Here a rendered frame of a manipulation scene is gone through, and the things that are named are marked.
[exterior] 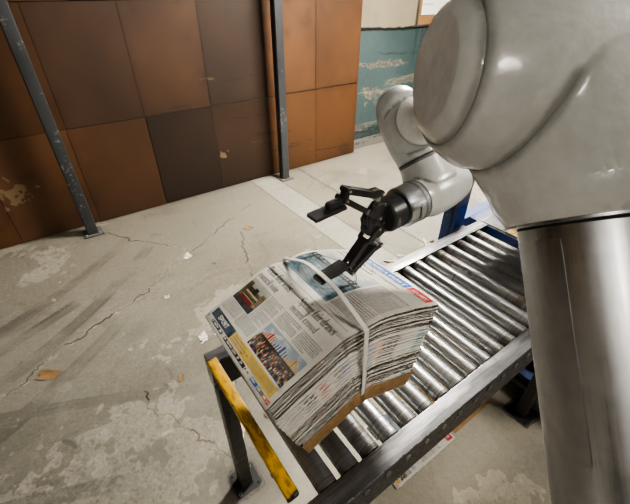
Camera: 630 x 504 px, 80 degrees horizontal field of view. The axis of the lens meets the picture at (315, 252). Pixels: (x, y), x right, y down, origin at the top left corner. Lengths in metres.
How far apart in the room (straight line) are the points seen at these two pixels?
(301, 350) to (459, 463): 1.37
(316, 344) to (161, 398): 1.54
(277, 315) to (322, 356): 0.14
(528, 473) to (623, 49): 1.90
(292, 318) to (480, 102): 0.57
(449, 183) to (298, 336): 0.45
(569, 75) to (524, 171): 0.06
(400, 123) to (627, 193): 0.60
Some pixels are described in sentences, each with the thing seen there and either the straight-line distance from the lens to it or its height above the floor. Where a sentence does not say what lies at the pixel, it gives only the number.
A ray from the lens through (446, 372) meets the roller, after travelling 1.17.
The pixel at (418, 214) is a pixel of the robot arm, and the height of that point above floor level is 1.30.
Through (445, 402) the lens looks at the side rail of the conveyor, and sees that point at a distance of 1.11.
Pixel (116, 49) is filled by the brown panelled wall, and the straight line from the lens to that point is 3.46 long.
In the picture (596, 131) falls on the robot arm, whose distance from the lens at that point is 0.26.
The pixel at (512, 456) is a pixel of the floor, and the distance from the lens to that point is 2.07.
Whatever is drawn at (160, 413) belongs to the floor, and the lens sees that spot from 2.11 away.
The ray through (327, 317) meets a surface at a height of 1.17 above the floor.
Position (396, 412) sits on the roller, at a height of 0.79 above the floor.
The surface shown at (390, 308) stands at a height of 1.17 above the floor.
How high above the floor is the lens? 1.69
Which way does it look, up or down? 35 degrees down
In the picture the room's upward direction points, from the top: straight up
